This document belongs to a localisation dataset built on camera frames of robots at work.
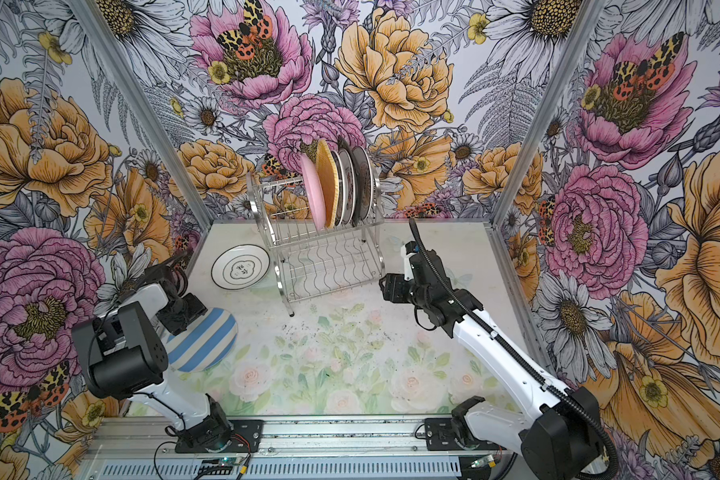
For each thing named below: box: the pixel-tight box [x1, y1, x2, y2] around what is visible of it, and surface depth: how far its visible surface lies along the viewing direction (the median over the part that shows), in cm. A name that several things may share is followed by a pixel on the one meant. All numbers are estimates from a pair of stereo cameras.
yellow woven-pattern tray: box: [316, 139, 340, 229], surface depth 74 cm
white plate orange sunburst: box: [359, 146, 373, 223], surface depth 76 cm
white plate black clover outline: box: [211, 244, 271, 290], surface depth 110 cm
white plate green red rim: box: [332, 153, 346, 228], surface depth 73 cm
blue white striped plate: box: [166, 307, 238, 373], surface depth 93 cm
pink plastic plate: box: [300, 153, 327, 231], surface depth 73 cm
